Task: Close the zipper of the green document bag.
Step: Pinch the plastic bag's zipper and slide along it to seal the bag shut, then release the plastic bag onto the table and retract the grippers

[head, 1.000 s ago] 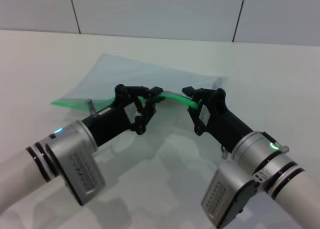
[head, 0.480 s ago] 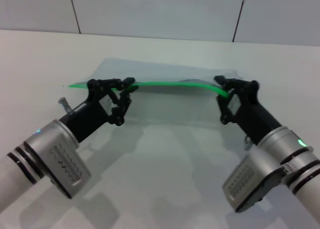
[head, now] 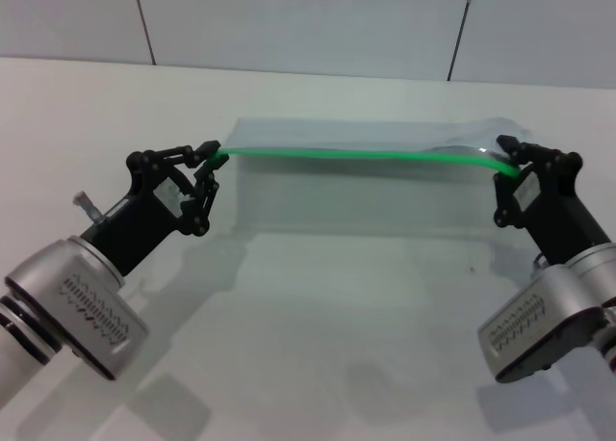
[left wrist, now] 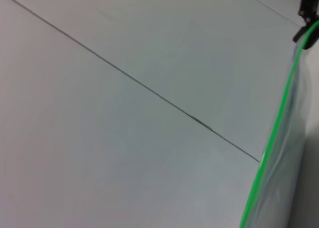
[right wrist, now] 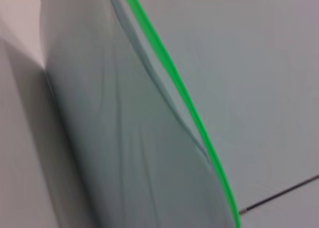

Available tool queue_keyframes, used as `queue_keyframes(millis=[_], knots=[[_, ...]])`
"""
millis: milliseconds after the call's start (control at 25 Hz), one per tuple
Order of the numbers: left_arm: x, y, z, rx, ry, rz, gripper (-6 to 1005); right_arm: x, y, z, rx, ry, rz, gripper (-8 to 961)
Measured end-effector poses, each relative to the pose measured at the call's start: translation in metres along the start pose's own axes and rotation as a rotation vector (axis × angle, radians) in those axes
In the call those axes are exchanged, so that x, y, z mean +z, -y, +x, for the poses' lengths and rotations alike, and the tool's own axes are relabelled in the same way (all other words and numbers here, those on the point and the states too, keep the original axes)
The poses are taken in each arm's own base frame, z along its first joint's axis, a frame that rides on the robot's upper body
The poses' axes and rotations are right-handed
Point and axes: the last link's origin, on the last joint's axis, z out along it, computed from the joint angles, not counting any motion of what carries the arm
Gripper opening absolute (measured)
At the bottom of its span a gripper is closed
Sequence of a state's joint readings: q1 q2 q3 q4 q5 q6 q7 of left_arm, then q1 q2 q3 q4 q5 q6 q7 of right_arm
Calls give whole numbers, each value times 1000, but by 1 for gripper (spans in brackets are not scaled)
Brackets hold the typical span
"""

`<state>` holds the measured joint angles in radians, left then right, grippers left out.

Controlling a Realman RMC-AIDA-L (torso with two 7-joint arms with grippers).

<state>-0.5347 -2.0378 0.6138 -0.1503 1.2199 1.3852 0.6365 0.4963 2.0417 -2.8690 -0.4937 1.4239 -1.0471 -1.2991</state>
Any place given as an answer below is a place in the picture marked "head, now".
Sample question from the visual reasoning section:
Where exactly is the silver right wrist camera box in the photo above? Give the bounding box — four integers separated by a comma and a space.
476, 266, 609, 385

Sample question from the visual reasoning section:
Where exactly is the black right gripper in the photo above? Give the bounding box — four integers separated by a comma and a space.
491, 133, 610, 270

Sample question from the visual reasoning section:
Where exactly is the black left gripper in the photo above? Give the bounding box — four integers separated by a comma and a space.
78, 140, 229, 279

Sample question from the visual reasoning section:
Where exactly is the transparent green-zip document bag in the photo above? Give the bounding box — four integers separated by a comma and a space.
221, 116, 534, 243

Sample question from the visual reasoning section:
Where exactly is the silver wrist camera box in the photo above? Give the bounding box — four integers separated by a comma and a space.
3, 235, 151, 382
476, 266, 609, 385

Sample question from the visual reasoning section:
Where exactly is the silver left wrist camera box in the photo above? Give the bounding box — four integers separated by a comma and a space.
3, 235, 151, 382

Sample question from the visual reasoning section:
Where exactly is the silver peg on left gripper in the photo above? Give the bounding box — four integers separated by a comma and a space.
71, 192, 104, 223

